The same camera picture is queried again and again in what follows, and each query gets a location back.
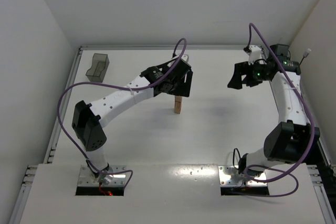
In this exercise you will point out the long wood block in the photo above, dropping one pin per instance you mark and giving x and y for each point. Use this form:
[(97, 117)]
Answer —
[(177, 103)]

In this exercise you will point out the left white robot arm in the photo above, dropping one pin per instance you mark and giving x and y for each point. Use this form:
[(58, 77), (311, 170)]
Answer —
[(89, 119)]

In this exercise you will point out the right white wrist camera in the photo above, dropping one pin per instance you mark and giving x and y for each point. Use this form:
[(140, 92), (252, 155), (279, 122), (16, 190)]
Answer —
[(254, 53)]

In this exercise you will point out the wood cube red letter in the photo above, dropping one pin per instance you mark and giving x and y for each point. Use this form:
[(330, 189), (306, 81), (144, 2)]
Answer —
[(177, 110)]

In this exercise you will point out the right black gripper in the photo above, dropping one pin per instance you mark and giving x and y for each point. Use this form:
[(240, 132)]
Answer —
[(248, 73)]

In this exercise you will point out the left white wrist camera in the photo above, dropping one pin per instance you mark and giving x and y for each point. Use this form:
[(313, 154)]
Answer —
[(185, 58)]

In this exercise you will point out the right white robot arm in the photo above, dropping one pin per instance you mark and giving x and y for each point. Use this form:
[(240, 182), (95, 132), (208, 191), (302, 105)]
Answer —
[(293, 135)]

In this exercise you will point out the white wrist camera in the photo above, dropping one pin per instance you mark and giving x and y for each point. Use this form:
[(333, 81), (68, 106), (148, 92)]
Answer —
[(185, 58), (254, 53)]

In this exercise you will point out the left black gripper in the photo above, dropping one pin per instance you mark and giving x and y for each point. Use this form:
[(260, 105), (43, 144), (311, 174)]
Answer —
[(182, 81)]

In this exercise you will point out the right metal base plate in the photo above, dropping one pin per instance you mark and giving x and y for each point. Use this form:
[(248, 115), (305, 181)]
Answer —
[(230, 178)]

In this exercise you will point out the plain wood cube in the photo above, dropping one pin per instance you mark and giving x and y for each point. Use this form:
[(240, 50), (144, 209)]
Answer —
[(178, 98)]

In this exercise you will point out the grey plastic tray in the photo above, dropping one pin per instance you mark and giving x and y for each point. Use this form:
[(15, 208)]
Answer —
[(98, 69)]

